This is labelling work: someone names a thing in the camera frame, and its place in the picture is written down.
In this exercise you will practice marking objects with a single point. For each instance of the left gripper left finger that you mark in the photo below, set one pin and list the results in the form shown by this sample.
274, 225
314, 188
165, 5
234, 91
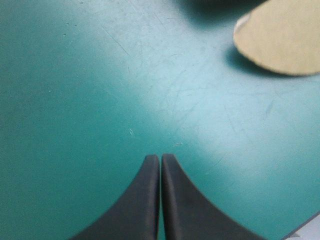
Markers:
140, 210

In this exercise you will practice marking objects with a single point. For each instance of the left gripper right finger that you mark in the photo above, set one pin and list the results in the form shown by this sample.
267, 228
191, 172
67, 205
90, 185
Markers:
182, 212

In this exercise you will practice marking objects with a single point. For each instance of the brown cardboard box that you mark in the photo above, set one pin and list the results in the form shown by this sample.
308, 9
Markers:
280, 40

